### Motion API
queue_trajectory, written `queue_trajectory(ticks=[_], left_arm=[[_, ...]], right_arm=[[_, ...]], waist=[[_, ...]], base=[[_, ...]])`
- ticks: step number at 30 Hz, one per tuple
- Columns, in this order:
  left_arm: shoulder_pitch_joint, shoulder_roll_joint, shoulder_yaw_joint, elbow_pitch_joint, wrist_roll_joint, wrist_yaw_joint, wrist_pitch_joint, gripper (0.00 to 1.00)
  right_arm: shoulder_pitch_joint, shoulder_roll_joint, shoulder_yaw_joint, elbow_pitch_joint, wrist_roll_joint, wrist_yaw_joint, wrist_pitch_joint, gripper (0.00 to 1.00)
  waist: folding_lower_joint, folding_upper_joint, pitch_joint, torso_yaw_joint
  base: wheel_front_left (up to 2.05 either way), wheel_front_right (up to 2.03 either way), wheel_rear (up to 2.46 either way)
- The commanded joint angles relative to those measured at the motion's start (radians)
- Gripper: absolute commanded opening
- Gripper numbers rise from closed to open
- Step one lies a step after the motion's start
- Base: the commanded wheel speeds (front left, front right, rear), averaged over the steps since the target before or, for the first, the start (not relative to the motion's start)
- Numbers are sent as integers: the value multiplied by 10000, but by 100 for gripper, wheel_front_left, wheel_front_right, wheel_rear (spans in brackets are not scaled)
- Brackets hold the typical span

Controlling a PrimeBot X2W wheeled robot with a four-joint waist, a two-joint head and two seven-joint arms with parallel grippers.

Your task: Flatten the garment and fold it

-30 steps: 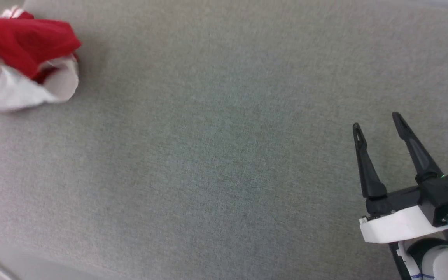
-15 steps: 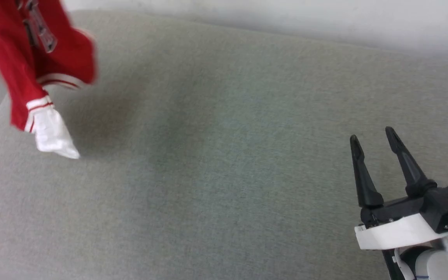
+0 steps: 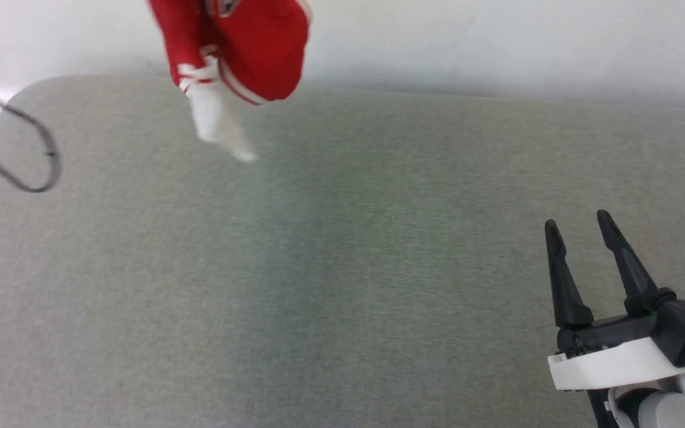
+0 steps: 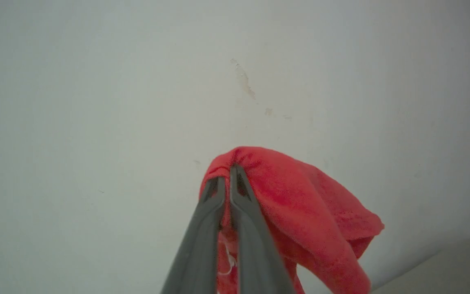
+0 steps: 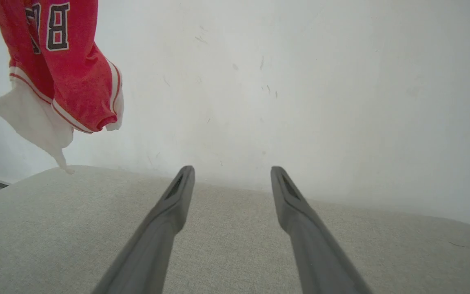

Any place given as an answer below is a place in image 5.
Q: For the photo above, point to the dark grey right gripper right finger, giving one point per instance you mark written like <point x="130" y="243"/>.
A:
<point x="316" y="249"/>

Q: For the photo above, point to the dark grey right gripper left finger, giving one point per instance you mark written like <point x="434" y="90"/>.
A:
<point x="157" y="245"/>

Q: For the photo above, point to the red Bulls 23 jersey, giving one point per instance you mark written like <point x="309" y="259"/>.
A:
<point x="72" y="77"/>

